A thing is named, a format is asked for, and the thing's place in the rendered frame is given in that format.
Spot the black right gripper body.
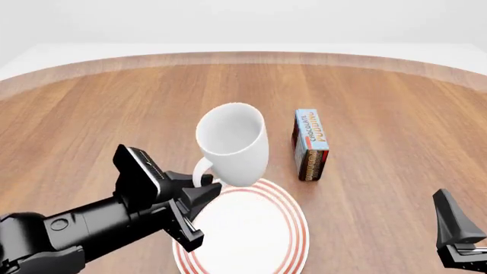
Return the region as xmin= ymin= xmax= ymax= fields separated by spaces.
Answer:
xmin=436 ymin=234 xmax=487 ymax=272

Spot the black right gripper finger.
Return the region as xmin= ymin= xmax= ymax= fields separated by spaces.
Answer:
xmin=431 ymin=188 xmax=487 ymax=250

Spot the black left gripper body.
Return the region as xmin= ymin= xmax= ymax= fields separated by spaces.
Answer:
xmin=112 ymin=144 xmax=205 ymax=253

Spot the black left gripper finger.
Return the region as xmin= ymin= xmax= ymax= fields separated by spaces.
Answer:
xmin=177 ymin=182 xmax=223 ymax=223
xmin=164 ymin=170 xmax=214 ymax=190

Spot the white mug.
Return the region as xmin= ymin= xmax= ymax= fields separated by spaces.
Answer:
xmin=192 ymin=102 xmax=270 ymax=189

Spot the white plate with red rings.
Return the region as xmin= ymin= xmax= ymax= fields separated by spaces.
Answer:
xmin=171 ymin=177 xmax=310 ymax=274

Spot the chocolate pudding box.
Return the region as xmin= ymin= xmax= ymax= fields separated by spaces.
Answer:
xmin=291 ymin=107 xmax=330 ymax=183

